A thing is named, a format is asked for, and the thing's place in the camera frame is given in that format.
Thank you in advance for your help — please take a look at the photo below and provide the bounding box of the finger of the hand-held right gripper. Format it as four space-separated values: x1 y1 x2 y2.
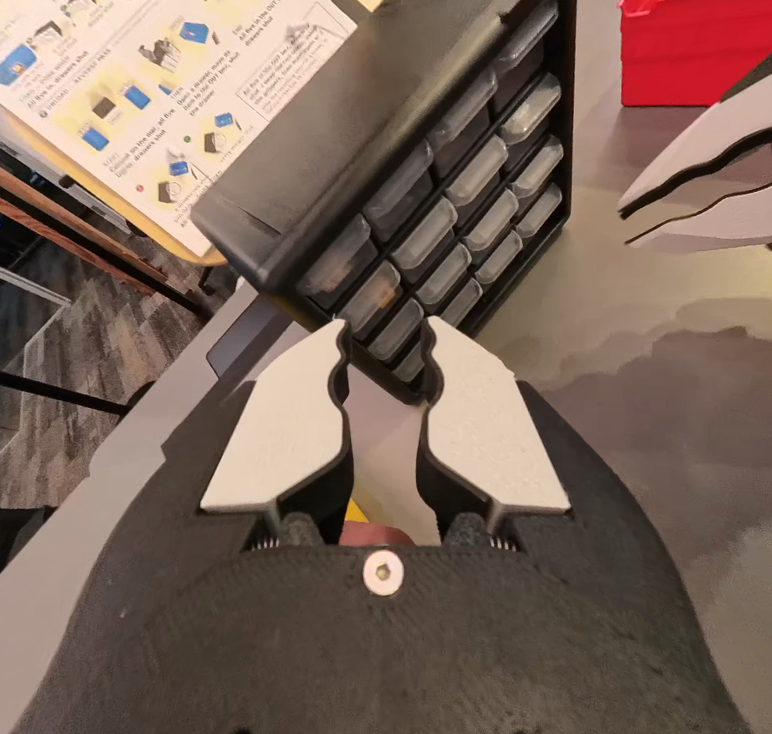
618 76 772 216
624 179 772 249

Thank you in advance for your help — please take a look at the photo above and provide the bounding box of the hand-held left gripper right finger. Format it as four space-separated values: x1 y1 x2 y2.
416 317 572 520

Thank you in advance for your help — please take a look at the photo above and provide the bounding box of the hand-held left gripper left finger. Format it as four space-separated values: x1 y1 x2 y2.
200 319 354 524

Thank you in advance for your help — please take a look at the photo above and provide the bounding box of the set of clear cabinet drawers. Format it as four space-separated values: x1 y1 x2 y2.
298 0 565 385

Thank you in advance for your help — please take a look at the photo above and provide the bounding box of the black drawer cabinet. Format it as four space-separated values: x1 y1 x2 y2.
190 0 580 406

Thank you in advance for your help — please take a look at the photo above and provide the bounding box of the red plastic bin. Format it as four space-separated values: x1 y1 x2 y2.
617 0 772 107

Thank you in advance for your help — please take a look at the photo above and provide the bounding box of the black metal bar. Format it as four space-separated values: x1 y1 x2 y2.
0 371 133 416

